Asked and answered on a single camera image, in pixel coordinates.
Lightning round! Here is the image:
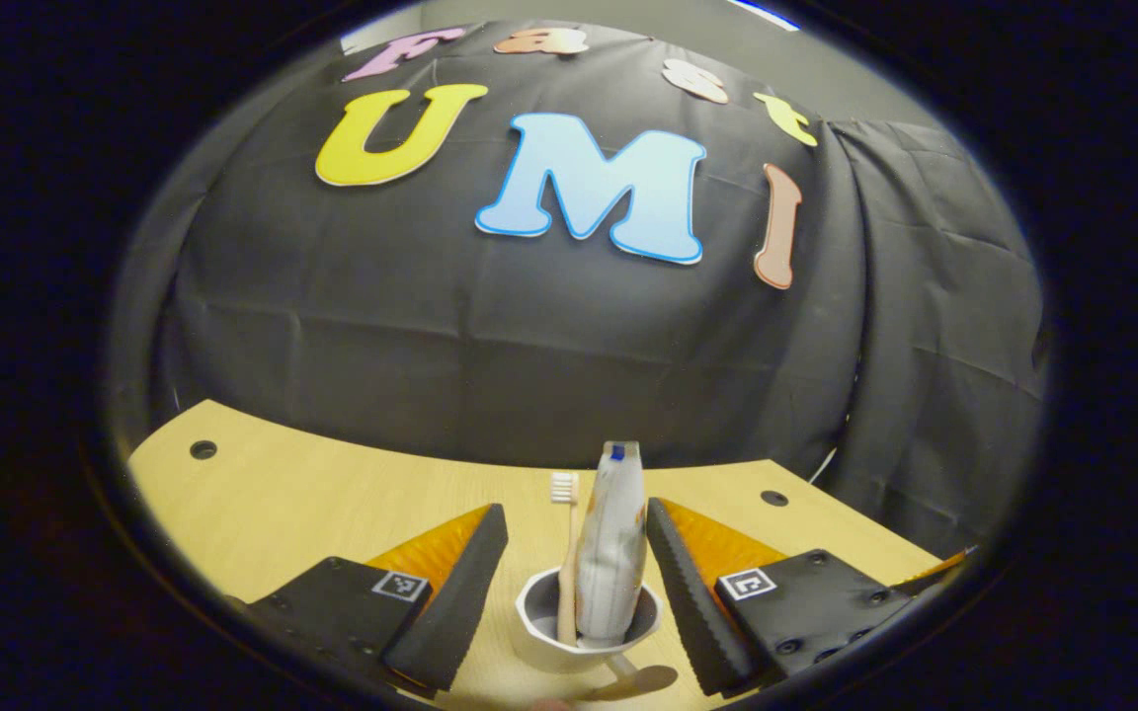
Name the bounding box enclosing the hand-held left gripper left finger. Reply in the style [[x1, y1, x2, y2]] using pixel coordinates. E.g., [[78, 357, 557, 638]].
[[223, 502, 509, 697]]

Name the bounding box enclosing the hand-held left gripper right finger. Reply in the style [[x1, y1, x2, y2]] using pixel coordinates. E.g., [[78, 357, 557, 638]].
[[646, 497, 916, 697]]

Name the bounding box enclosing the white cup with wooden handle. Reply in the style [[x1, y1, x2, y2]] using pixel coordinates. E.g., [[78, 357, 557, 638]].
[[513, 566, 679, 704]]

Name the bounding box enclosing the white toothpaste tube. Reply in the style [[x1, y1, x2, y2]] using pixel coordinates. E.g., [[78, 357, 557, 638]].
[[574, 440, 649, 650]]

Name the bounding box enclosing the beige toothbrush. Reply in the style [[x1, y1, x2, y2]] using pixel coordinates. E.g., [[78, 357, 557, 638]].
[[549, 471, 581, 648]]

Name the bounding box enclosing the wooden desktop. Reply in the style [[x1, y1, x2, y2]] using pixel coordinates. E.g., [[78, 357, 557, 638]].
[[126, 398, 945, 711]]

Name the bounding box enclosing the black backdrop cloth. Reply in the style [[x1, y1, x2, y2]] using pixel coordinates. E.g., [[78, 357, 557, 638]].
[[105, 20, 1049, 554]]

